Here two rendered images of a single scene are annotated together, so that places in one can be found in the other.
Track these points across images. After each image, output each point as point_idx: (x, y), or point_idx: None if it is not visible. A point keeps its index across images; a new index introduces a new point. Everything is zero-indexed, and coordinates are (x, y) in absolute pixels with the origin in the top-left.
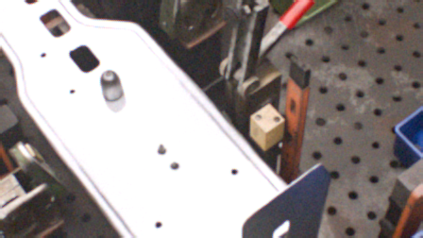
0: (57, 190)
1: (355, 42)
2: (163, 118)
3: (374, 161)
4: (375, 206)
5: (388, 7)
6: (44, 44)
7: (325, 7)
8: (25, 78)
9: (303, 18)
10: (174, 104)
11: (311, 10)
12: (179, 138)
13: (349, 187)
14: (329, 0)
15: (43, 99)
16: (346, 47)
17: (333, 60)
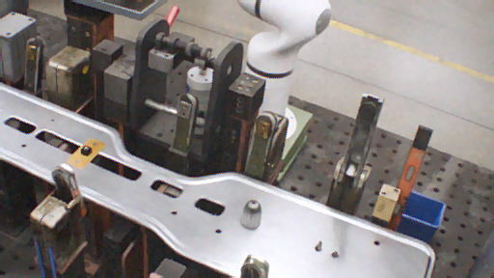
0: None
1: (322, 180)
2: (302, 227)
3: None
4: None
5: (328, 152)
6: (169, 205)
7: (289, 163)
8: (172, 233)
9: (281, 174)
10: (302, 215)
11: (285, 166)
12: (324, 236)
13: None
14: (291, 157)
15: (199, 243)
16: (317, 185)
17: (317, 195)
